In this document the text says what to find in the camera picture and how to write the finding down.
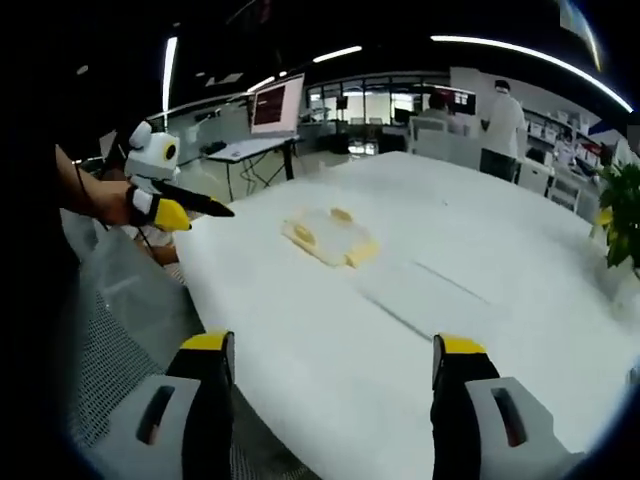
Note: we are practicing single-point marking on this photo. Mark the grey mesh office chair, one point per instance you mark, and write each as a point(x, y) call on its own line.
point(125, 320)

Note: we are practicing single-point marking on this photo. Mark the computer monitor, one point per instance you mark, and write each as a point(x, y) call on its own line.
point(276, 105)

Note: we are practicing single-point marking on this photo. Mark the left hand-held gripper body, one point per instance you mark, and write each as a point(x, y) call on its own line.
point(150, 157)

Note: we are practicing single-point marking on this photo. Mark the long ceiling light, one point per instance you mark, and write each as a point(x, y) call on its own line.
point(170, 70)
point(540, 59)
point(337, 54)

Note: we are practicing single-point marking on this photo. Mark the cream plastic buckle part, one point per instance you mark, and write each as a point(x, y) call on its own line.
point(305, 234)

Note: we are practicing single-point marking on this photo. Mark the white office chair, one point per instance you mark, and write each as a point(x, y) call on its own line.
point(429, 131)

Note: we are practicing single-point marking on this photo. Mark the white low cabinet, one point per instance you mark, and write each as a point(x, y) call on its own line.
point(536, 176)

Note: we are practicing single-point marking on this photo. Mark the white desk with black legs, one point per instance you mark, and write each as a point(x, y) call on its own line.
point(250, 147)

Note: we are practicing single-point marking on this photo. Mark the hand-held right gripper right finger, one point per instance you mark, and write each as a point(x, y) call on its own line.
point(460, 425)

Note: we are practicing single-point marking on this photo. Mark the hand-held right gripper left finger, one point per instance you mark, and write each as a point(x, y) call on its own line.
point(200, 425)

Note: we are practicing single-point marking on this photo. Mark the storage shelves with boxes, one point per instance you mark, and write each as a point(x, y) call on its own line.
point(560, 132)

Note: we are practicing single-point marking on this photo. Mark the green potted plant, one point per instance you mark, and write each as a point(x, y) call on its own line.
point(622, 210)

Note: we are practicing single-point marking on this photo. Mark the yellow plastic buckle part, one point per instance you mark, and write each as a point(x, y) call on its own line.
point(362, 252)

